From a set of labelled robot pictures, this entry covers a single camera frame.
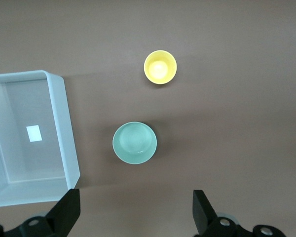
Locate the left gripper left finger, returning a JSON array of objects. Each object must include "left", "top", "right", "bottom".
[{"left": 0, "top": 188, "right": 81, "bottom": 237}]

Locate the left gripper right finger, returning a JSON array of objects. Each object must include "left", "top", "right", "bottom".
[{"left": 192, "top": 189, "right": 285, "bottom": 237}]

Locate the mint green ceramic bowl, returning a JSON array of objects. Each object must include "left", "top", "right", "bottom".
[{"left": 112, "top": 121, "right": 158, "bottom": 165}]

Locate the yellow cup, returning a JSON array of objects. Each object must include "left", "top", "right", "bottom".
[{"left": 144, "top": 50, "right": 178, "bottom": 85}]

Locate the translucent white plastic bin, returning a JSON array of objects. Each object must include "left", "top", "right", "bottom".
[{"left": 0, "top": 70, "right": 80, "bottom": 209}]

